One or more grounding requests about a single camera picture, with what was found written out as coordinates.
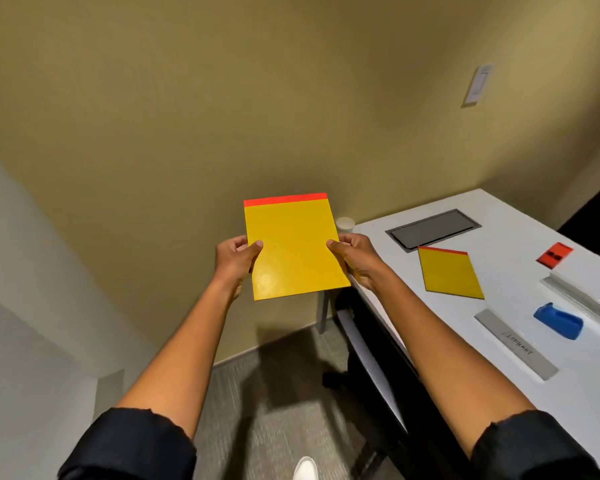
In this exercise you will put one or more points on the person's right hand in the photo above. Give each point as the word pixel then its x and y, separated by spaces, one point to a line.
pixel 362 259

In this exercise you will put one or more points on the person's left hand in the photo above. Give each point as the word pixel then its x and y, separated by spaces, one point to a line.
pixel 232 262

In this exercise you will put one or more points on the white paper cup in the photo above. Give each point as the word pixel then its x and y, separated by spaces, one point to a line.
pixel 345 224

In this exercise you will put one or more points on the yellow notepad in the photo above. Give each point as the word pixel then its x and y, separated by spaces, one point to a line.
pixel 450 274
pixel 295 244

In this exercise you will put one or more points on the red stapler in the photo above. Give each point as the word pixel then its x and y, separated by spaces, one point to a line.
pixel 554 256

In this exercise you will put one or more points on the blue tape dispenser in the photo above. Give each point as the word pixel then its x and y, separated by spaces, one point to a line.
pixel 560 322

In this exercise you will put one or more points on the person's right forearm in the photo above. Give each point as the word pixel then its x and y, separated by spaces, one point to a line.
pixel 445 364

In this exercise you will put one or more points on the person's left forearm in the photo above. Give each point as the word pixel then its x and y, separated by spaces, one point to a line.
pixel 180 364

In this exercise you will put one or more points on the person's black left sleeve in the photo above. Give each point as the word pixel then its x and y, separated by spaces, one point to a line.
pixel 130 449

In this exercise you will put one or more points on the person's black sleeve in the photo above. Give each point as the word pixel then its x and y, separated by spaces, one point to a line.
pixel 530 449
pixel 130 449

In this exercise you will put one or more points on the person's white shoe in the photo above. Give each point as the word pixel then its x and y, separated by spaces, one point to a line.
pixel 305 469

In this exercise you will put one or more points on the person's black right sleeve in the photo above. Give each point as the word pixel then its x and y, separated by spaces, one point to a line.
pixel 530 449

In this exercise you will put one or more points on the clear acrylic name sign holder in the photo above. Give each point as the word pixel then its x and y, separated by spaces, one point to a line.
pixel 580 294
pixel 517 344

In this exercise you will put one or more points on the white wall switch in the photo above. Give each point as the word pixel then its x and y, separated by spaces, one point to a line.
pixel 477 85

